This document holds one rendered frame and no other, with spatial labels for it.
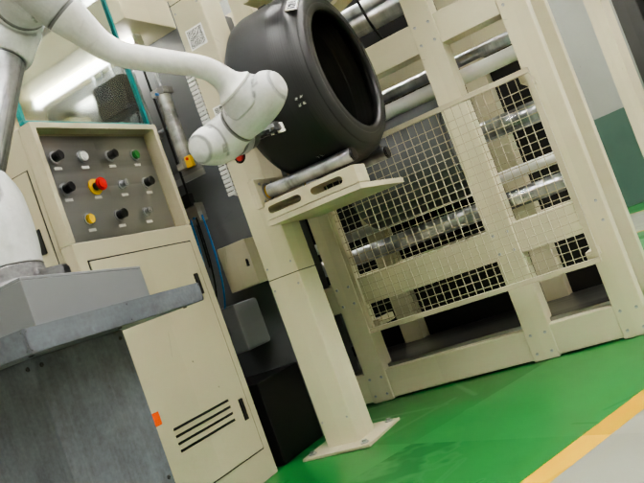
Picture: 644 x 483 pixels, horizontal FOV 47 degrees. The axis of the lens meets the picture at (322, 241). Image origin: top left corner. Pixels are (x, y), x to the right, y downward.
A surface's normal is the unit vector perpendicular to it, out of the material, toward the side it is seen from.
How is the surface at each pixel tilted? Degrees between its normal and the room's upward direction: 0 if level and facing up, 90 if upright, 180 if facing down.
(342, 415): 90
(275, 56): 80
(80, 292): 90
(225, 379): 90
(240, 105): 115
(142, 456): 90
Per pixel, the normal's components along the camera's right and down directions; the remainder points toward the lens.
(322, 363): -0.46, 0.12
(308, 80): 0.28, 0.02
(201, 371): 0.82, -0.33
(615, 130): -0.75, 0.25
